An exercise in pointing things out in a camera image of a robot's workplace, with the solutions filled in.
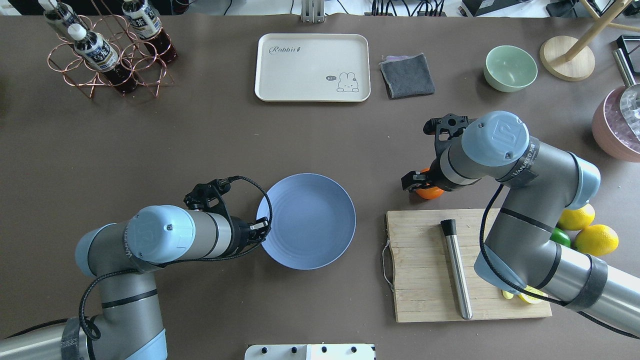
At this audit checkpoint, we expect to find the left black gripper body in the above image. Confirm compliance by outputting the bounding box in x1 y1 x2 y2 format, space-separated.
231 217 264 252

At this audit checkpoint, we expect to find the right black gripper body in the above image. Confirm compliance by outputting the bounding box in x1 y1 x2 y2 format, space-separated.
413 167 443 193

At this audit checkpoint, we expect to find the orange mandarin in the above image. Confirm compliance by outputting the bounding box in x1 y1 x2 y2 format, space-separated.
414 186 445 200

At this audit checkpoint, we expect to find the blue plate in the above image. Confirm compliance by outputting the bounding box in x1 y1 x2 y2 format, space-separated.
256 173 357 271

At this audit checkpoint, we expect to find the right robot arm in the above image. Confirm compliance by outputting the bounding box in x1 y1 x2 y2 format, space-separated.
401 111 639 339

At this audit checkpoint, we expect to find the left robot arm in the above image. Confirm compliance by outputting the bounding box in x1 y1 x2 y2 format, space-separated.
1 205 271 360

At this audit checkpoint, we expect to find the steel muddler black tip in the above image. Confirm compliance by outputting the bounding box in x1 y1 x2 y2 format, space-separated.
440 219 473 321

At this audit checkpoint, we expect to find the grey folded cloth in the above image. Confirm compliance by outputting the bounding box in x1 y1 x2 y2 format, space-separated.
379 53 435 100

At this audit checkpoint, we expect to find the wooden cutting board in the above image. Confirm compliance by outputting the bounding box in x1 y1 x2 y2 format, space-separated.
386 209 553 322

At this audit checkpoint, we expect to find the green bowl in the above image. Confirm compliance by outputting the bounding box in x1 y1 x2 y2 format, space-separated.
483 45 538 92

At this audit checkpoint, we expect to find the green lime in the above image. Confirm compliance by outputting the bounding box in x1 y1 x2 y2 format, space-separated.
550 227 572 248

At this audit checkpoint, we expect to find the yellow plastic knife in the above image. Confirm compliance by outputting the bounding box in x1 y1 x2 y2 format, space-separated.
501 290 514 300

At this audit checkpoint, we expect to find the yellow lemon near strawberry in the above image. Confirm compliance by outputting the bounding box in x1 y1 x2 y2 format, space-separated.
557 203 595 231

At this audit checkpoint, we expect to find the cream rabbit tray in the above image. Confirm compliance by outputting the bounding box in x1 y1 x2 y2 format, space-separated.
254 33 371 103

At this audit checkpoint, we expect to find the yellow lemon outer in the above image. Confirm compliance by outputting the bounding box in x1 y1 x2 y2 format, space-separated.
573 224 620 256

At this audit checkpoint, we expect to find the wooden cup stand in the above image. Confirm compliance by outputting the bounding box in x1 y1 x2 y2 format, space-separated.
539 0 640 82

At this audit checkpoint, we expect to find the pink bowl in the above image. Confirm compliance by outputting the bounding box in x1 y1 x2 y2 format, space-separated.
591 86 639 163

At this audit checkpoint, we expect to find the clear ice cubes pile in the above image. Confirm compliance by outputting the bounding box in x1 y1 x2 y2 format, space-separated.
604 86 640 153

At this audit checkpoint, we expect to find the metal ice scoop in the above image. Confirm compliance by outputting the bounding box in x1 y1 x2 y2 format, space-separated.
613 48 640 140

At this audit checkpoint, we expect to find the tea bottle lower left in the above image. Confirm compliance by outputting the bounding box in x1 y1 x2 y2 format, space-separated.
121 0 178 64

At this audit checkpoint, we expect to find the tea bottle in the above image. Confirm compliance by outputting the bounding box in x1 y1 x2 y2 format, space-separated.
67 23 138 94
121 0 178 64
38 0 89 38

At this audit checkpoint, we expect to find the tea bottle top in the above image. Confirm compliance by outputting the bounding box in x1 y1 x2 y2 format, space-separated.
67 23 138 94

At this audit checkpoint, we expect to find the tea bottle lower right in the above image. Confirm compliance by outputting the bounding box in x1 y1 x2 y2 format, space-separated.
38 0 89 38

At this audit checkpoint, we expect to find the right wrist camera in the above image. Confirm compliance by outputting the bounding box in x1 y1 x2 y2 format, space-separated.
423 113 477 158

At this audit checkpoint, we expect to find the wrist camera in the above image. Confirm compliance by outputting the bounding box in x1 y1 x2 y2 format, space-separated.
183 178 231 218
423 113 477 158

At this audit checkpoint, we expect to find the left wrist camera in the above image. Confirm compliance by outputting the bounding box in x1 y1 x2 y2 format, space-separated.
183 178 231 218

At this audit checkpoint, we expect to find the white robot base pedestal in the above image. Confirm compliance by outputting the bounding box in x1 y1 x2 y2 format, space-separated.
244 343 377 360

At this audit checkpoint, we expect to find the copper wire bottle rack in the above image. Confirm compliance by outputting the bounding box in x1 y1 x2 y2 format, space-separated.
46 0 174 99

